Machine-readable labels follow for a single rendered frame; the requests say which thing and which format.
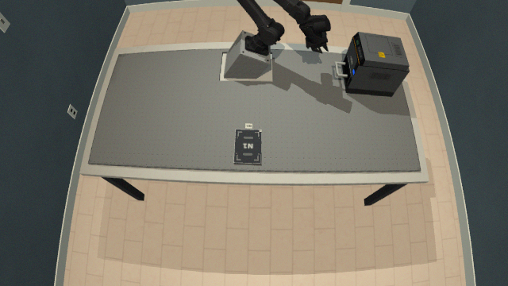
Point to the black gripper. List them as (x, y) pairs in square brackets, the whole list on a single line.
[(316, 41)]

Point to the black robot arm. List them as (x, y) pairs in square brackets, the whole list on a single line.
[(271, 33)]

